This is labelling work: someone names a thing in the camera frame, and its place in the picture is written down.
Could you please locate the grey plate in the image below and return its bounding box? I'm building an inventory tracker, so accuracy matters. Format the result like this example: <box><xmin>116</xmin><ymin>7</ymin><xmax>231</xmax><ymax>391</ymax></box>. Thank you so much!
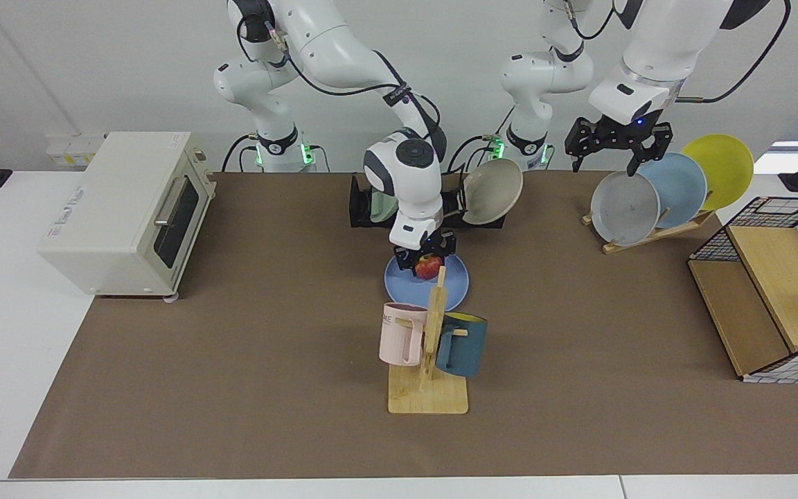
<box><xmin>591</xmin><ymin>170</ymin><xmax>661</xmax><ymax>247</ymax></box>

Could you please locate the beige plate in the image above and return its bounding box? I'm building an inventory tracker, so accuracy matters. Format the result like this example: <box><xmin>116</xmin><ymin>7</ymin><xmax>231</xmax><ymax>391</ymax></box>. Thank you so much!
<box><xmin>462</xmin><ymin>159</ymin><xmax>524</xmax><ymax>225</ymax></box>

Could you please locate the yellow plate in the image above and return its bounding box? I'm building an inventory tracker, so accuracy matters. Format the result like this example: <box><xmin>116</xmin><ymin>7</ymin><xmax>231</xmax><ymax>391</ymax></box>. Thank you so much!
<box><xmin>681</xmin><ymin>134</ymin><xmax>755</xmax><ymax>211</ymax></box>

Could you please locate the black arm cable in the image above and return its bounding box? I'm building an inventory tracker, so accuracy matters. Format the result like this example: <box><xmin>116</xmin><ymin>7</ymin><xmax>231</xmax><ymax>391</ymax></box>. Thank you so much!
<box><xmin>676</xmin><ymin>0</ymin><xmax>792</xmax><ymax>105</ymax></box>
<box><xmin>260</xmin><ymin>19</ymin><xmax>441</xmax><ymax>143</ymax></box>

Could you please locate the wooden plate rack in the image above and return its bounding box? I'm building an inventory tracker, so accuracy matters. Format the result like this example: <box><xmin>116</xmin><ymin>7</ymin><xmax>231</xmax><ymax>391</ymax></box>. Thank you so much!
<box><xmin>581</xmin><ymin>191</ymin><xmax>718</xmax><ymax>255</ymax></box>

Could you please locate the pale green plate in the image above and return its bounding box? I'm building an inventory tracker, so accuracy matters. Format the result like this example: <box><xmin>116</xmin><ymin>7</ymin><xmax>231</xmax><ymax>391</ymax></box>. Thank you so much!
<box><xmin>370</xmin><ymin>191</ymin><xmax>400</xmax><ymax>223</ymax></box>

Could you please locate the white wall socket box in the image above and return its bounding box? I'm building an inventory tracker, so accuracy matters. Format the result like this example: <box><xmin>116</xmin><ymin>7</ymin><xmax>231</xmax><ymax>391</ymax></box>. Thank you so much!
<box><xmin>46</xmin><ymin>133</ymin><xmax>106</xmax><ymax>167</ymax></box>

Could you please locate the dark teal mug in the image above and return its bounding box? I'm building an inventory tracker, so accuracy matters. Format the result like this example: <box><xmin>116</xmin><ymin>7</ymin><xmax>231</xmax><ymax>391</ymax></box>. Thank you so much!
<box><xmin>435</xmin><ymin>313</ymin><xmax>488</xmax><ymax>378</ymax></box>

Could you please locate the brown table cloth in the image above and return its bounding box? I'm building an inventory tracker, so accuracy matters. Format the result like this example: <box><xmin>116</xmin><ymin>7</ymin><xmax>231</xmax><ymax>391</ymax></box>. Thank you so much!
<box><xmin>9</xmin><ymin>171</ymin><xmax>798</xmax><ymax>479</ymax></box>

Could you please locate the pink mug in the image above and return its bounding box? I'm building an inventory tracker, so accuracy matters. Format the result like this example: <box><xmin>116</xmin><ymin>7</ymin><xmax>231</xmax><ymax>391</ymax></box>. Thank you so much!
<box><xmin>379</xmin><ymin>302</ymin><xmax>429</xmax><ymax>367</ymax></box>

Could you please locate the wooden cup stand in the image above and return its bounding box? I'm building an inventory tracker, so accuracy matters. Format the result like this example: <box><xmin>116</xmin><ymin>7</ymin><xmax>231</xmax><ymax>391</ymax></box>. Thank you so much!
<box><xmin>388</xmin><ymin>266</ymin><xmax>469</xmax><ymax>415</ymax></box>

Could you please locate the black dish rack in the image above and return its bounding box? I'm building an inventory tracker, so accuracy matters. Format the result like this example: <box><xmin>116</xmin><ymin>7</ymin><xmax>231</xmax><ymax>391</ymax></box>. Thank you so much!
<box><xmin>349</xmin><ymin>173</ymin><xmax>507</xmax><ymax>229</ymax></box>

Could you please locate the light blue plate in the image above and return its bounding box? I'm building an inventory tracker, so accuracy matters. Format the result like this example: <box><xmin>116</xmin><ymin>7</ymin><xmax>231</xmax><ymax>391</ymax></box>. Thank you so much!
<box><xmin>638</xmin><ymin>152</ymin><xmax>708</xmax><ymax>229</ymax></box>

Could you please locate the pale toaster oven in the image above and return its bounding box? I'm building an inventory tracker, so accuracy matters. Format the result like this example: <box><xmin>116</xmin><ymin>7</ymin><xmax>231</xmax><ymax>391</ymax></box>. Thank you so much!
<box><xmin>37</xmin><ymin>132</ymin><xmax>218</xmax><ymax>301</ymax></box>

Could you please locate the wire basket with wooden floor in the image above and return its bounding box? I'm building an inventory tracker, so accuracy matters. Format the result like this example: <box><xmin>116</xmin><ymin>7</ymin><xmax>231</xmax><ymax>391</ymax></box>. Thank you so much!
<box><xmin>688</xmin><ymin>197</ymin><xmax>798</xmax><ymax>384</ymax></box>

